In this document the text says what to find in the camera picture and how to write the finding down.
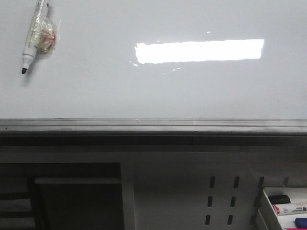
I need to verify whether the white taped whiteboard marker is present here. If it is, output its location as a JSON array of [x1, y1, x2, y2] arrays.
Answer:
[[22, 0, 57, 74]]

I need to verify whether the white pegboard panel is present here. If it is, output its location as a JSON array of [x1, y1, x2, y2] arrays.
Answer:
[[120, 156, 307, 230]]

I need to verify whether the dark shelf unit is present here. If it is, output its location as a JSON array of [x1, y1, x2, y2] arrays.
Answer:
[[0, 163, 124, 230]]

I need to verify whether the white marker tray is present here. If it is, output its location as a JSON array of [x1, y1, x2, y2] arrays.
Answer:
[[256, 187, 307, 230]]

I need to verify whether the red capped marker in tray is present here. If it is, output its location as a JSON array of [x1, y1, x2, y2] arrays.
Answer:
[[272, 202, 307, 216]]

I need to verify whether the blue capped marker in tray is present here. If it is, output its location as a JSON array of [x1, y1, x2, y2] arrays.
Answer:
[[295, 218, 307, 229]]

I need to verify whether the white whiteboard with metal frame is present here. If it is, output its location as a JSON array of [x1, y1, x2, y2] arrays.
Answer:
[[0, 0, 307, 135]]

